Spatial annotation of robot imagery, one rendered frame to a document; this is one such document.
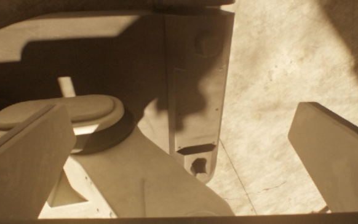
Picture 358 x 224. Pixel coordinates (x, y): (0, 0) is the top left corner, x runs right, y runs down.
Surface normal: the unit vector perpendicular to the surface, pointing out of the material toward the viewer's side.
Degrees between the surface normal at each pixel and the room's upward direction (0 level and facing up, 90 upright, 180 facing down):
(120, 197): 90
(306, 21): 0
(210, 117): 0
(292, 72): 0
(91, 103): 90
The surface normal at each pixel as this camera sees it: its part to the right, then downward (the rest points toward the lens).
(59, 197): 0.00, -0.85
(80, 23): 0.22, 0.51
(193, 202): -0.10, -0.99
